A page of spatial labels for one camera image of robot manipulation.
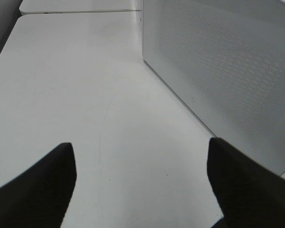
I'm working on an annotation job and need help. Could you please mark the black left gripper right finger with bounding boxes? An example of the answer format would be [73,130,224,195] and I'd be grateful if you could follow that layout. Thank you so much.
[207,138,285,228]

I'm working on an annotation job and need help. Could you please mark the white microwave door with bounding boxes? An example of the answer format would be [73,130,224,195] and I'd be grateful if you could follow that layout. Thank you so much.
[142,0,285,174]

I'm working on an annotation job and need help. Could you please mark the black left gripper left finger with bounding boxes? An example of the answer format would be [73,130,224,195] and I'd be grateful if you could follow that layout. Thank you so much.
[0,142,76,228]

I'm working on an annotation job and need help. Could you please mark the white adjacent table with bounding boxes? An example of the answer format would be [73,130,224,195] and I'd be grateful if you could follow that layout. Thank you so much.
[19,0,142,15]

